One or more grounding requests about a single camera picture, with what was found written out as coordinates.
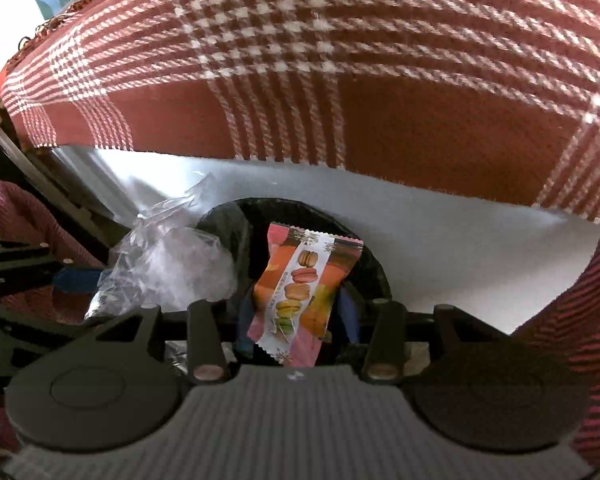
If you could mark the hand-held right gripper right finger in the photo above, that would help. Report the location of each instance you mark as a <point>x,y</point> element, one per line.
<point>349,316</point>

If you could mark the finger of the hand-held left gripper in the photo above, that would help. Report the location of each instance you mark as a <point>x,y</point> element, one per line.
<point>77,280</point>
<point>25,332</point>

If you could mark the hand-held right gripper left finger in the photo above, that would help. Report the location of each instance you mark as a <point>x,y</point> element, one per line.
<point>244,331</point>

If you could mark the macaron print snack wrapper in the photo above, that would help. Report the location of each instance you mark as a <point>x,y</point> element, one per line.
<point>300,290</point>

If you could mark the clear plastic wrapper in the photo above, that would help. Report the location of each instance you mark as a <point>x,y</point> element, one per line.
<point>170,260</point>

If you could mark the person's left leg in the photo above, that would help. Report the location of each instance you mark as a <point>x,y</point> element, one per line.
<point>15,210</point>

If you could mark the person's leg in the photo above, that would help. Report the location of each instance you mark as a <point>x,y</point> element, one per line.
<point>15,210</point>
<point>580,320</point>

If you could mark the person's right leg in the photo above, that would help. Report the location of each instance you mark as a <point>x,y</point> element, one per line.
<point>580,320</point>

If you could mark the red white plaid tablecloth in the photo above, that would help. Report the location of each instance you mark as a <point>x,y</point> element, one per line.
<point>330,60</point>

